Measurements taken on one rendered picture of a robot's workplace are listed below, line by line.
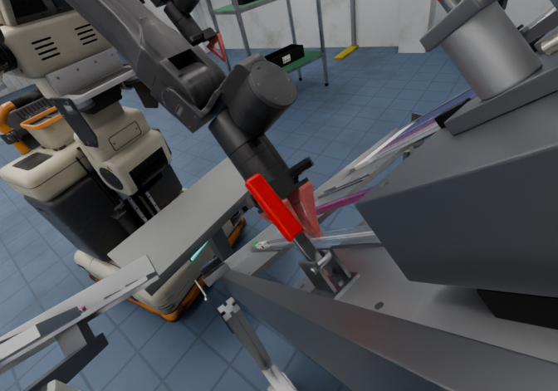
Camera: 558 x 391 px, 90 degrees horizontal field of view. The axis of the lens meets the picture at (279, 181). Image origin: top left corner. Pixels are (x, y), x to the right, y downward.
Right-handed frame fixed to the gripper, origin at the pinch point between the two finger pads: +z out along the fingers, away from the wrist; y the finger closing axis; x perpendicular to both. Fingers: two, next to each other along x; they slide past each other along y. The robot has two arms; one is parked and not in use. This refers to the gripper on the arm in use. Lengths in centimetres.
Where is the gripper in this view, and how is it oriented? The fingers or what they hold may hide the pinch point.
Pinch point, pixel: (311, 239)
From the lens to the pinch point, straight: 37.4
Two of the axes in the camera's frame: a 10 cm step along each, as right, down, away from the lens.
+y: 7.6, -5.1, 4.0
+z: 5.7, 8.2, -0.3
